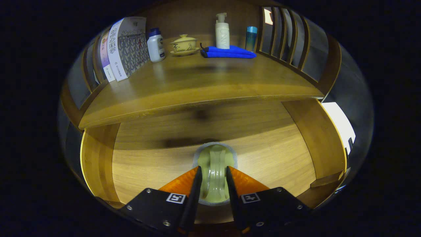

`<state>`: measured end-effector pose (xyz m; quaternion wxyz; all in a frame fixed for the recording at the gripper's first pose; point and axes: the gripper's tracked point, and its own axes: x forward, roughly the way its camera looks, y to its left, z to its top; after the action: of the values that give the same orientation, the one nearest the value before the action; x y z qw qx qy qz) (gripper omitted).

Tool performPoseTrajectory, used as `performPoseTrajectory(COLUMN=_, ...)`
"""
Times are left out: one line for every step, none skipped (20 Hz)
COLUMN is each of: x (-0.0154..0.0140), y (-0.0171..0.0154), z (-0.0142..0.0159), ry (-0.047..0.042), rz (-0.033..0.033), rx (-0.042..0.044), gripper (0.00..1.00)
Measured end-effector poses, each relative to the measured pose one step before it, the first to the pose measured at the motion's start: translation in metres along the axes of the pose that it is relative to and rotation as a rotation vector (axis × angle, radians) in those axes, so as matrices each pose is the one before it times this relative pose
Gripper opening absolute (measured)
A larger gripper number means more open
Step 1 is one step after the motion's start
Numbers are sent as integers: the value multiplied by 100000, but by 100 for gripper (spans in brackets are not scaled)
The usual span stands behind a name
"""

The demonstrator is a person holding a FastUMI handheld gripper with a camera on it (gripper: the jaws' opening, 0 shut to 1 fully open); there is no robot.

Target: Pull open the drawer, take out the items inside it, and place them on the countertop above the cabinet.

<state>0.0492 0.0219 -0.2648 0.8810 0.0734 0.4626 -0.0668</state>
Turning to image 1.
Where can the thick white book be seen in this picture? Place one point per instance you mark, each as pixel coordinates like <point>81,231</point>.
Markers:
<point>128,49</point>

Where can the white filing cabinet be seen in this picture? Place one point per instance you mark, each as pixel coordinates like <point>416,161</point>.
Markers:
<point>338,125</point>

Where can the wooden countertop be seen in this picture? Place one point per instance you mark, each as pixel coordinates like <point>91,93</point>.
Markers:
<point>197,82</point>

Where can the blue tube bottle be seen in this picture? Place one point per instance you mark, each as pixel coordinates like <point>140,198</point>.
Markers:
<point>251,38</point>

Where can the white pump bottle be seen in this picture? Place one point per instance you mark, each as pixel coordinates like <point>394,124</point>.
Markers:
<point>222,33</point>

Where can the folded blue cloth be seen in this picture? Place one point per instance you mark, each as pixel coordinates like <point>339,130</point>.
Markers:
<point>228,52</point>

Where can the thin purple book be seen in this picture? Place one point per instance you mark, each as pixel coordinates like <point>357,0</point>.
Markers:
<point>106,59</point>

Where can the wooden drawer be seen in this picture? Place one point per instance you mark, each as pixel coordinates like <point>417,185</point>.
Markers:
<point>148,171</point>

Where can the yellow lidded teacup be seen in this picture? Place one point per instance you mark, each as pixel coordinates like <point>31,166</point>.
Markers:
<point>184,44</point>

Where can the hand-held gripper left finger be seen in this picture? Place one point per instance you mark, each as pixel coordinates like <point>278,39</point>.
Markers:
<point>192,204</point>

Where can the black backdrop cloth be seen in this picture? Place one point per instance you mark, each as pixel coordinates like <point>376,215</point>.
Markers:
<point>358,98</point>

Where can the white bottle with blue cap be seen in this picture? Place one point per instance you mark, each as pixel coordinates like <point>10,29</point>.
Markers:
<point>156,46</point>

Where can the green ornament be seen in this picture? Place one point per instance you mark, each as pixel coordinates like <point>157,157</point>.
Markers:
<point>213,164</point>

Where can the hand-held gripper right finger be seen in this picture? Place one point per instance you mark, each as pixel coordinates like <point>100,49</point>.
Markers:
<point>234,204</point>

